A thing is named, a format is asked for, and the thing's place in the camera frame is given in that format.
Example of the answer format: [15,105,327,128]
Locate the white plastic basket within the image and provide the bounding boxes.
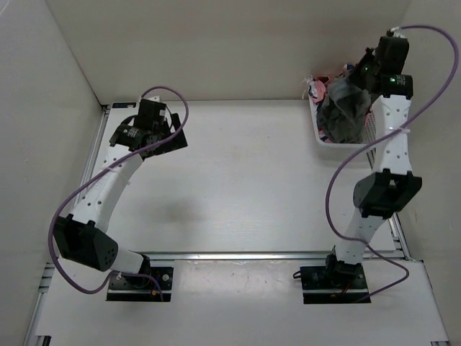
[308,95,376,161]

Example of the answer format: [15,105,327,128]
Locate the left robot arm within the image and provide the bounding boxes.
[53,98,187,288]

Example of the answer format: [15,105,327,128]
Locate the aluminium front rail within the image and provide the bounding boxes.
[143,251,410,263]

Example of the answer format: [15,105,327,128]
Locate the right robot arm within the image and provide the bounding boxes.
[323,33,422,288]

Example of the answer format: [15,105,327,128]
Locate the aluminium right side rail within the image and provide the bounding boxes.
[367,149,451,345]

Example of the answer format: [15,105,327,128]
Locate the aluminium rail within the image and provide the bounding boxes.
[22,105,110,345]
[367,149,451,345]
[143,251,410,263]

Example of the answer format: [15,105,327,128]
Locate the pink patterned shorts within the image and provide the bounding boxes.
[302,63,360,146]

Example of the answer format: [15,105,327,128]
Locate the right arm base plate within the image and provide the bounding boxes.
[292,266,371,305]

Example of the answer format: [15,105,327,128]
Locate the aluminium left side rail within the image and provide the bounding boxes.
[22,105,110,345]

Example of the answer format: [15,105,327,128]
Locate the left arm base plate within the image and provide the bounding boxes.
[106,267,174,303]

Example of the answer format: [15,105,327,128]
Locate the grey shorts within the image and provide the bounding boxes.
[317,79,370,141]

